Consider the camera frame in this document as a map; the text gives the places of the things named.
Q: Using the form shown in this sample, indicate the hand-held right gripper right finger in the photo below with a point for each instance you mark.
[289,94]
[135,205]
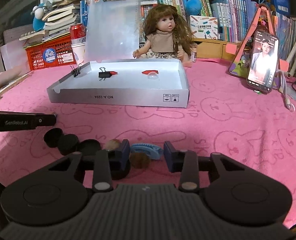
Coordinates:
[169,155]

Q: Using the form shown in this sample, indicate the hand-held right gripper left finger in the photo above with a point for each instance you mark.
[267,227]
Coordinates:
[125,155]

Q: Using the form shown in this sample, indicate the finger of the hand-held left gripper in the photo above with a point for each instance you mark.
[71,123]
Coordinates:
[46,120]

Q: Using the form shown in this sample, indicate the brown walnut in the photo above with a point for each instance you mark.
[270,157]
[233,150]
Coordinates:
[111,144]
[139,160]

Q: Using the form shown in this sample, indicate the black round cap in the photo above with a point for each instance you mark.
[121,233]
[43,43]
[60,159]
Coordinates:
[68,144]
[89,147]
[53,137]
[120,175]

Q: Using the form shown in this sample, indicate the silver cardboard box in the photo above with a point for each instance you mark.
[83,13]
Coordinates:
[128,97]

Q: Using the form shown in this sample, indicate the large black binder clip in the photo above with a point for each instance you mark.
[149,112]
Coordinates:
[104,75]

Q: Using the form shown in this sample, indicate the clear plastic dome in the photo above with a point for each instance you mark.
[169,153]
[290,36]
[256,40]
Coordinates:
[153,77]

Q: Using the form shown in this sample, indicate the small red plastic cone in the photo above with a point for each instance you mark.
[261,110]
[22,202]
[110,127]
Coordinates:
[148,72]

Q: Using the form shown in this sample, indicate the small black binder clip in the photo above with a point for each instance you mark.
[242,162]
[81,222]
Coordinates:
[77,73]

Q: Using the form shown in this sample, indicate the pink rabbit print towel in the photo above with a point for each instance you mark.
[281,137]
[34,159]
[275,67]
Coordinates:
[225,130]

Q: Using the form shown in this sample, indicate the white paper sheets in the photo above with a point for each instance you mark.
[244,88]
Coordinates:
[11,50]

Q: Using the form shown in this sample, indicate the red soda can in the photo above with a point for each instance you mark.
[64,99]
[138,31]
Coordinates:
[77,32]

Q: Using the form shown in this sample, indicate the blue and white plush toy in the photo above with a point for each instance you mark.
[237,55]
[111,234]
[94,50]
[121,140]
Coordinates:
[39,17]

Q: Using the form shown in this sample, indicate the stack of worn books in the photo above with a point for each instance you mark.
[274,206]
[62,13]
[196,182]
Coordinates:
[60,17]

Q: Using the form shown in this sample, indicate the small brown bottle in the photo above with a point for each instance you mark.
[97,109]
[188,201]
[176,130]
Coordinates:
[193,53]

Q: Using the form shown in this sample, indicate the translucent clipboard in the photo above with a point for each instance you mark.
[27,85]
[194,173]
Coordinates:
[113,30]

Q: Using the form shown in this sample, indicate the pink phone stand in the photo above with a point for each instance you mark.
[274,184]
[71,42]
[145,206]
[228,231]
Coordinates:
[240,65]

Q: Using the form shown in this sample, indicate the brown haired doll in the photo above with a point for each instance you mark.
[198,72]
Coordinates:
[163,40]

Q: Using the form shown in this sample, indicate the white stationery print box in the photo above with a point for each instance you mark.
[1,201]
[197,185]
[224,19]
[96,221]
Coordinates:
[204,27]

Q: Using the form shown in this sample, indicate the smartphone with lit screen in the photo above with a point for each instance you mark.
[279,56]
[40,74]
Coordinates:
[261,60]

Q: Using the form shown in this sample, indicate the row of shelved books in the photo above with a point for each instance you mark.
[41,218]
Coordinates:
[233,17]

